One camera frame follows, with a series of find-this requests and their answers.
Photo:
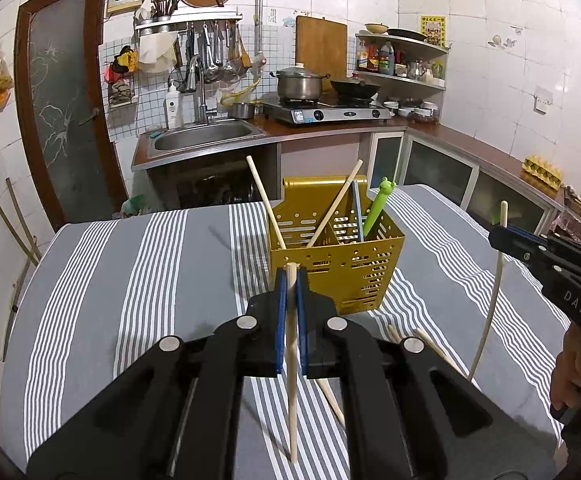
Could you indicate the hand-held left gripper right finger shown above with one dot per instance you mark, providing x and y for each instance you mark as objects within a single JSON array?
[{"x": 302, "y": 320}]

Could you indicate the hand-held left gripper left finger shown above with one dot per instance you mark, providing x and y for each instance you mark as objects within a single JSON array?
[{"x": 280, "y": 320}]

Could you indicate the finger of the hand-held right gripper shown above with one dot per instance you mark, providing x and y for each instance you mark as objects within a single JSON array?
[
  {"x": 528, "y": 234},
  {"x": 518, "y": 249}
]

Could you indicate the yellow perforated utensil holder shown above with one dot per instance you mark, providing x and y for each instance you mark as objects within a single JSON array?
[{"x": 350, "y": 270}]

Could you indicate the grey spoon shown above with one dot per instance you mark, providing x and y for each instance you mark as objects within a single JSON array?
[{"x": 358, "y": 210}]

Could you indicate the hanging kitchen utensils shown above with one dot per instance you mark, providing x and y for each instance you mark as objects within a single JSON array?
[{"x": 210, "y": 60}]

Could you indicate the person's right hand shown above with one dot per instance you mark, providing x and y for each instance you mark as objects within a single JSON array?
[{"x": 578, "y": 370}]

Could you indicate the yellow egg carton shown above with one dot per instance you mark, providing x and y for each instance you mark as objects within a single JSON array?
[{"x": 543, "y": 169}]

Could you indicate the brown kitchen counter cabinet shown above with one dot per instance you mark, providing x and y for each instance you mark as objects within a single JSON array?
[{"x": 450, "y": 165}]

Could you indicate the grey white striped tablecloth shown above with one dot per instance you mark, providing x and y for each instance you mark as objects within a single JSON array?
[{"x": 170, "y": 270}]

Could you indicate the bowls on counter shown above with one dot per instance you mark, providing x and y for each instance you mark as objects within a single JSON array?
[{"x": 413, "y": 110}]

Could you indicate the green plastic bag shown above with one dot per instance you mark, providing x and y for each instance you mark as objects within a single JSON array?
[{"x": 135, "y": 206}]

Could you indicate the steel sink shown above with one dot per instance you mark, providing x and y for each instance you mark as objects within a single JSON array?
[{"x": 205, "y": 137}]

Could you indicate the steel teapot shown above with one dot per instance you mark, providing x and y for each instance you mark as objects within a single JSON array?
[{"x": 417, "y": 70}]

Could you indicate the steel gas stove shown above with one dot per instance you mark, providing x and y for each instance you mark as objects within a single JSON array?
[{"x": 325, "y": 112}]

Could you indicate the small steel saucepan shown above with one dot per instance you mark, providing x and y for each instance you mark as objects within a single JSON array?
[{"x": 243, "y": 110}]

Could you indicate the metal corner shelf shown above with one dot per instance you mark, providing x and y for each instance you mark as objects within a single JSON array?
[{"x": 410, "y": 47}]

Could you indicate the black wok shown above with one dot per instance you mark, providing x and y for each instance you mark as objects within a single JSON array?
[{"x": 355, "y": 89}]

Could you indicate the row of condiment bottles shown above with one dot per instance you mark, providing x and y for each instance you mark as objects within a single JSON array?
[{"x": 378, "y": 60}]

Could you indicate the black pan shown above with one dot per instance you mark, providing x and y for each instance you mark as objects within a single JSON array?
[{"x": 405, "y": 35}]

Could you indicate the steel pot with lid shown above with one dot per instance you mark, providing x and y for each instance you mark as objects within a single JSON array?
[{"x": 298, "y": 85}]

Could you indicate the white soap bottle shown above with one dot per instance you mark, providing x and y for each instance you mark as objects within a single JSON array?
[{"x": 173, "y": 110}]

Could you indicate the steel faucet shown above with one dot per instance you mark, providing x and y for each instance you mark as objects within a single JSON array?
[{"x": 201, "y": 90}]

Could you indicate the beige bowl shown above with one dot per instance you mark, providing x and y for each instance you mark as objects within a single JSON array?
[{"x": 375, "y": 28}]

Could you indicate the rectangular wooden cutting board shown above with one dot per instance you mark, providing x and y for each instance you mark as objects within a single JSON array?
[{"x": 320, "y": 50}]

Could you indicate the hanging white cloth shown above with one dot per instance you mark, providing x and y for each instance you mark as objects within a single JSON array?
[{"x": 158, "y": 52}]

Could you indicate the brown frosted glass door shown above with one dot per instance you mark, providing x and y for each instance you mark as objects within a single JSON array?
[{"x": 65, "y": 110}]

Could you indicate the yellow black gloves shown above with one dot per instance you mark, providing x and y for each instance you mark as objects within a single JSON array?
[{"x": 123, "y": 62}]

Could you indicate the white controller box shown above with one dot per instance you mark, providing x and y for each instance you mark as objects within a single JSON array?
[{"x": 124, "y": 1}]

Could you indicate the white wall switch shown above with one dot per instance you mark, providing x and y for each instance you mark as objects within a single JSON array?
[{"x": 543, "y": 100}]

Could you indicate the white wall hooks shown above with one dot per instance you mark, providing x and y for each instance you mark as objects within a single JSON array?
[{"x": 495, "y": 41}]

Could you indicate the yellow wall poster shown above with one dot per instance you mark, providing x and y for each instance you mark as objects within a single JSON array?
[{"x": 433, "y": 31}]

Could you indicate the wooden sticks against wall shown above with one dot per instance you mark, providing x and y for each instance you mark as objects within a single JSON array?
[{"x": 18, "y": 232}]

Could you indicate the metal wall utensil rack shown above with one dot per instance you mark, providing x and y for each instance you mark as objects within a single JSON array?
[{"x": 185, "y": 24}]

